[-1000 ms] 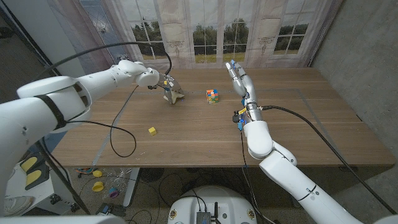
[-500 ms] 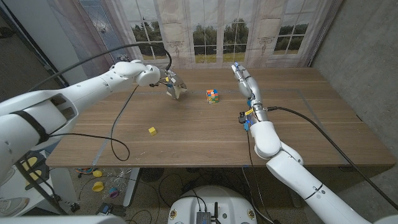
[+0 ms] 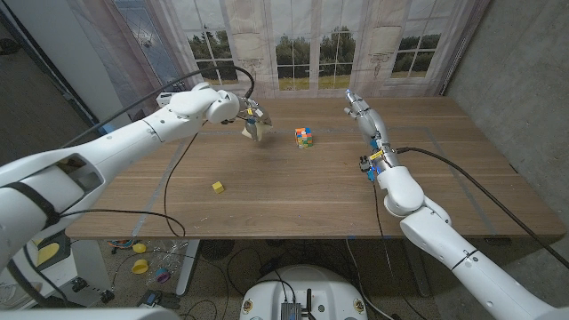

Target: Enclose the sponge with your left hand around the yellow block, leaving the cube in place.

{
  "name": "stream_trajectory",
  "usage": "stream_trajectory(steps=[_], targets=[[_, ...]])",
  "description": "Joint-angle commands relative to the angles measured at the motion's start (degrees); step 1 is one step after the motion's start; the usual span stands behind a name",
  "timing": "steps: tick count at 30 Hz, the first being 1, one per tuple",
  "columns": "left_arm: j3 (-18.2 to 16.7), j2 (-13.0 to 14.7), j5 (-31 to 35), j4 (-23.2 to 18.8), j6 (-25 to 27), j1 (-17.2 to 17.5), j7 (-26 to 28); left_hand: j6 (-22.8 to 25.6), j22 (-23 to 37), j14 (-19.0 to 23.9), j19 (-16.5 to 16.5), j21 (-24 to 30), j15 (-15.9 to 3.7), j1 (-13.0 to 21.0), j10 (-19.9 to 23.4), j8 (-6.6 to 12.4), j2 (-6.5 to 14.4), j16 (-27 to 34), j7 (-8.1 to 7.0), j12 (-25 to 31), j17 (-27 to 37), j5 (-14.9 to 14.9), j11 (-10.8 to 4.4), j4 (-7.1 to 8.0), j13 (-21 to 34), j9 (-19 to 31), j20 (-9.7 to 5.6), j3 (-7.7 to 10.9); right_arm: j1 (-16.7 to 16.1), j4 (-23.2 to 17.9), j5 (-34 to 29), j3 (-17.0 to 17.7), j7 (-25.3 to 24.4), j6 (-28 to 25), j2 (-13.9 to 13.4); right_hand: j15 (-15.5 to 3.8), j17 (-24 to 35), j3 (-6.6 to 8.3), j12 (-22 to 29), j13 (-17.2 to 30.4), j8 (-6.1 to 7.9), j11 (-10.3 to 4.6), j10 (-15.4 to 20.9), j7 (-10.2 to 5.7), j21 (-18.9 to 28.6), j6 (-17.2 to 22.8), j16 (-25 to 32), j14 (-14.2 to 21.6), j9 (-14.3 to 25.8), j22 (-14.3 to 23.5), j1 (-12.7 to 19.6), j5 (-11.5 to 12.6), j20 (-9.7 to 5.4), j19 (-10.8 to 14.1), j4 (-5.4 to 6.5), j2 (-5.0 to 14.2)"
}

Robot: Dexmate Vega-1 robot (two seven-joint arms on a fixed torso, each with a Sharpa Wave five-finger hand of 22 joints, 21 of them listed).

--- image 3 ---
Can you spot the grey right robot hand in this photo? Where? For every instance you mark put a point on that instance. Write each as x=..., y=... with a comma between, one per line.
x=371, y=124

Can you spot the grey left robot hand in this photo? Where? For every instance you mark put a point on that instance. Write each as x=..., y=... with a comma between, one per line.
x=255, y=115

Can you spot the pale yellow sponge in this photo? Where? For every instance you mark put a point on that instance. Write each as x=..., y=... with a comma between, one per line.
x=245, y=132

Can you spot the small yellow block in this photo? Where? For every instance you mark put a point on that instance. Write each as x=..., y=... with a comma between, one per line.
x=218, y=187

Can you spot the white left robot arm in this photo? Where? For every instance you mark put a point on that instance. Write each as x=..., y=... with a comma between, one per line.
x=133, y=133

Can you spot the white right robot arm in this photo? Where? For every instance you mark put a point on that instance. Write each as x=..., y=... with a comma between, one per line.
x=444, y=240

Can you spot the multicoloured puzzle cube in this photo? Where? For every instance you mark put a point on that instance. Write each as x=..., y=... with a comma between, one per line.
x=303, y=138

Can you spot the printed window backdrop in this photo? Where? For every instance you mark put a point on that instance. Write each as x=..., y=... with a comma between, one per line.
x=311, y=44

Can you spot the black round floor fan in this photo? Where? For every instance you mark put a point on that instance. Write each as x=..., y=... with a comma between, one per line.
x=217, y=250

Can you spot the grey table leg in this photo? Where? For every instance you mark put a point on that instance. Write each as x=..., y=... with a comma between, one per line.
x=418, y=275

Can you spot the clear plastic packaging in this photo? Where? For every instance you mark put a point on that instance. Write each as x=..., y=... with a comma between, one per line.
x=173, y=251

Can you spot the white table leg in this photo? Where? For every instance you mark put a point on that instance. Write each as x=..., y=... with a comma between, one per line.
x=189, y=266

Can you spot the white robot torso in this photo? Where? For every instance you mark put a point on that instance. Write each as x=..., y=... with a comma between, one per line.
x=306, y=284

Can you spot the yellow plastic cup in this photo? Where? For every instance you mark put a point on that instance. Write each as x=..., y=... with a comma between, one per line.
x=140, y=266
x=139, y=248

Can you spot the purple round floor object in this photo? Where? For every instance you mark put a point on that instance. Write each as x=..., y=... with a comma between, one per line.
x=162, y=275

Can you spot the grey module on torso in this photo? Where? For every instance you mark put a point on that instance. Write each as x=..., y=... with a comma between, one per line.
x=291, y=312

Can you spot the black blue floor device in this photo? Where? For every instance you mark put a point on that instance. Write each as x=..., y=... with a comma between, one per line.
x=157, y=300

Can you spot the white floor platform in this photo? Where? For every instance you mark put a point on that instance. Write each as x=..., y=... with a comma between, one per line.
x=84, y=262

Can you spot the black yellow foot pedal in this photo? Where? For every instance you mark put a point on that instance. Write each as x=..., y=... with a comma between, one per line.
x=46, y=252

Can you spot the grey white sneaker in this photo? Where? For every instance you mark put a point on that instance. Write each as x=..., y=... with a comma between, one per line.
x=9, y=295

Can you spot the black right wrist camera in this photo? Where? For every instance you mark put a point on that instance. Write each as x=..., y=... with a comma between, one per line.
x=365, y=164

